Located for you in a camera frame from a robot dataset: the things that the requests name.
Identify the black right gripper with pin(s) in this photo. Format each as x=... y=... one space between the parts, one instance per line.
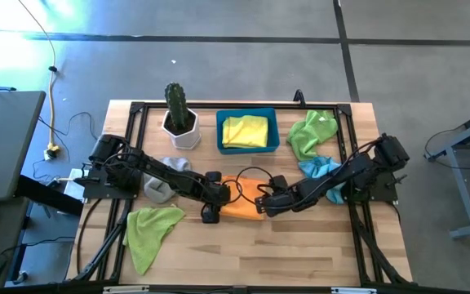
x=278 y=202

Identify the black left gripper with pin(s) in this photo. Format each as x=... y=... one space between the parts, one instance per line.
x=216 y=195

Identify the orange microfiber towel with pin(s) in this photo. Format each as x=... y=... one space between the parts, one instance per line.
x=241 y=210

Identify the light blue microfiber towel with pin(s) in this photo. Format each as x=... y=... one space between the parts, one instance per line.
x=318 y=167

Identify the grey microfiber towel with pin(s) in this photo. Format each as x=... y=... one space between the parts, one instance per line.
x=157 y=192

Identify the yellow microfiber towel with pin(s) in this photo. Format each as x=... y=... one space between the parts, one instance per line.
x=245 y=132

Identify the green towel with white label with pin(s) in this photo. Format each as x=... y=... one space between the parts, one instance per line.
x=310 y=134

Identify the lime green microfiber towel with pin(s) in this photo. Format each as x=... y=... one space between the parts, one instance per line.
x=149 y=237

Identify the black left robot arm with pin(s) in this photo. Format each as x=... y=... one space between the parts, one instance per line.
x=165 y=173

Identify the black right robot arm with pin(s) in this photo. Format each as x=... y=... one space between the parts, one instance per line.
x=353 y=167

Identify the white plant pot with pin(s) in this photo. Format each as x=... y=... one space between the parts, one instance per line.
x=186 y=139

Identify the blue plastic bin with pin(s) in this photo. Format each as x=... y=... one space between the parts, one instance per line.
x=273 y=134

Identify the tall green cactus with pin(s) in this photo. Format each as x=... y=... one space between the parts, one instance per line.
x=176 y=104

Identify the white box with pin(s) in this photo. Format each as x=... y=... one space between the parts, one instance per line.
x=74 y=190

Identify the yellow power plug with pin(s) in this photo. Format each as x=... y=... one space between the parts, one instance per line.
x=52 y=149

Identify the grey desk top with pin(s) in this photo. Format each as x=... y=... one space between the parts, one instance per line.
x=2 y=143

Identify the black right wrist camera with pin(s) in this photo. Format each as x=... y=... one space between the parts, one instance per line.
x=278 y=183

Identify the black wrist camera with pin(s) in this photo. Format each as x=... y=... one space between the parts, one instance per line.
x=278 y=183
x=210 y=214

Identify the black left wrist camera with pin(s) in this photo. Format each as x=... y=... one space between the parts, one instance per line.
x=210 y=214

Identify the black aluminium table frame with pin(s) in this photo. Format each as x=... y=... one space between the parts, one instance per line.
x=239 y=105

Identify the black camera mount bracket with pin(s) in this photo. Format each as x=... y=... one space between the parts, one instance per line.
x=299 y=98

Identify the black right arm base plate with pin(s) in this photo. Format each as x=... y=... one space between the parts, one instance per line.
x=384 y=190

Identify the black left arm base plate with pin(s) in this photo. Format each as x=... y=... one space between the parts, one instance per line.
x=104 y=192

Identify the silver rail bracket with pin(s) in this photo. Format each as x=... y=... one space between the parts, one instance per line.
x=125 y=289
x=353 y=290

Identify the grey metal table frame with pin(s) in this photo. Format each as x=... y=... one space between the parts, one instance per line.
x=464 y=192

